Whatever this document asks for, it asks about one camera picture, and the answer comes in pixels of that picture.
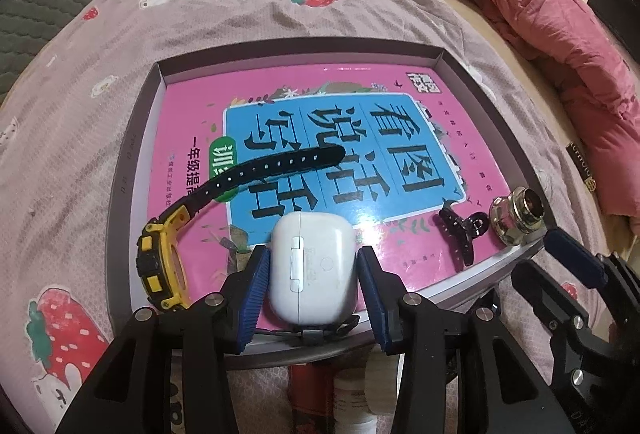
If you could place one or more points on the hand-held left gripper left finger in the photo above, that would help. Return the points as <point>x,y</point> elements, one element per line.
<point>252,294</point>

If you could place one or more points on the shallow dark cardboard box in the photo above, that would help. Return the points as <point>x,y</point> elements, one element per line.
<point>132,154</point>

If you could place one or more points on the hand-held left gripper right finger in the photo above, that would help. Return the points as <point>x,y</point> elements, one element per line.
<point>372,294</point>

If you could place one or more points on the yellow and black wristwatch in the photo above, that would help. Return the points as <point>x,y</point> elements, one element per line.
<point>160,259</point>

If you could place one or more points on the beige bed sheet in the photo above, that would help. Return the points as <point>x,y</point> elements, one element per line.
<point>530,84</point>

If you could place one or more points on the black hair clip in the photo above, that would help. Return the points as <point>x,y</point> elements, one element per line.
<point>462,229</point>

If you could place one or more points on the strawberry printed blanket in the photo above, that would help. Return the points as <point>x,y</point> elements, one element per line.
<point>250,4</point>

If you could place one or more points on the white earbuds case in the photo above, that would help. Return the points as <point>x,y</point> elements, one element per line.
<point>320,264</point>

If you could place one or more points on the small white bottle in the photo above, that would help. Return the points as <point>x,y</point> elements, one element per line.
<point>352,406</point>

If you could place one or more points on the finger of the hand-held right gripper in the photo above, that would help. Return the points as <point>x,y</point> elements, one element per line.
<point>575,256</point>
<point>545,294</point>

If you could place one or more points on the black and gold mattress label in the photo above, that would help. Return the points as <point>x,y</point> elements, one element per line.
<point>582,166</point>

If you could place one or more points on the brass metal pot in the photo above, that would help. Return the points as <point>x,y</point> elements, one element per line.
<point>515,216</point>

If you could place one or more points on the pink and blue book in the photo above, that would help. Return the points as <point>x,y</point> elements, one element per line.
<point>200,114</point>

